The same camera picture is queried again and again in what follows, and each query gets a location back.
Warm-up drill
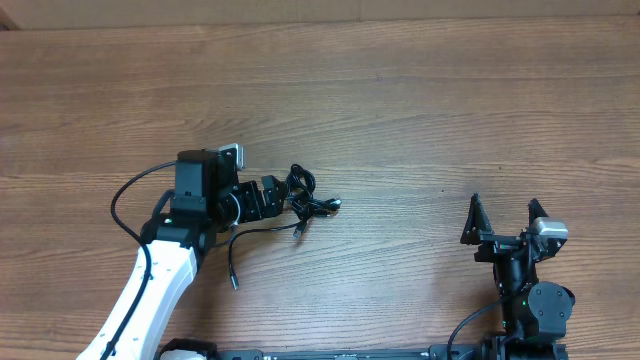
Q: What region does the left camera cable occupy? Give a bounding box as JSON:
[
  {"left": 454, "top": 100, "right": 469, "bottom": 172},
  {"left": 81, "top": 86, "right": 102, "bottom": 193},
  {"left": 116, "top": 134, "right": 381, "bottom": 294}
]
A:
[{"left": 99, "top": 160, "right": 179, "bottom": 360}]

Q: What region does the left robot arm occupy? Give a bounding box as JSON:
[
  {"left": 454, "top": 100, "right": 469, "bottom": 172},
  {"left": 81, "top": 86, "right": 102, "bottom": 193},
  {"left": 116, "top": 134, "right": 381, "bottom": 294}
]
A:
[{"left": 80, "top": 144, "right": 288, "bottom": 359}]

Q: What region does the camera cable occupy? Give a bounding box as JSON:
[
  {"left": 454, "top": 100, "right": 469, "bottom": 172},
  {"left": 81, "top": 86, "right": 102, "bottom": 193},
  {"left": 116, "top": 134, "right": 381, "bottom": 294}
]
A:
[
  {"left": 99, "top": 160, "right": 179, "bottom": 360},
  {"left": 446, "top": 292, "right": 516, "bottom": 360}
]

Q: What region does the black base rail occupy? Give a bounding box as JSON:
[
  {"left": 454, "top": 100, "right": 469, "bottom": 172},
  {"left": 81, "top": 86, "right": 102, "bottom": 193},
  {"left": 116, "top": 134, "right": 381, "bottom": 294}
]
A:
[{"left": 153, "top": 338, "right": 569, "bottom": 360}]

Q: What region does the long black usb cable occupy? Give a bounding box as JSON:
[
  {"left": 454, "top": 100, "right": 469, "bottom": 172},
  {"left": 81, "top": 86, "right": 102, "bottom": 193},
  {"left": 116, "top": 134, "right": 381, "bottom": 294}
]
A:
[{"left": 227, "top": 220, "right": 301, "bottom": 292}]

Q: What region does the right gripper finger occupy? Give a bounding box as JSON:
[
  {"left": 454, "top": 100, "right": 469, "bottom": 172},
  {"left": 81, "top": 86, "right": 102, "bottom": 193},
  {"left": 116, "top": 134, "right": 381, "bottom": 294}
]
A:
[
  {"left": 528, "top": 198, "right": 548, "bottom": 227},
  {"left": 460, "top": 193, "right": 493, "bottom": 245}
]

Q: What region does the right camera cable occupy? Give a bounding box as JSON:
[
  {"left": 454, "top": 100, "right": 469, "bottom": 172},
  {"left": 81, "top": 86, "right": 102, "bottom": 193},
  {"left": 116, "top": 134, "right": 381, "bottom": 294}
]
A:
[{"left": 446, "top": 292, "right": 516, "bottom": 360}]

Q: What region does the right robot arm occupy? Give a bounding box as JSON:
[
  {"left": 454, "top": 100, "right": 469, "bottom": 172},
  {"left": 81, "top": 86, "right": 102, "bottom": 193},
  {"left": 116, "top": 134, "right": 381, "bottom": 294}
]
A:
[{"left": 446, "top": 194, "right": 576, "bottom": 359}]

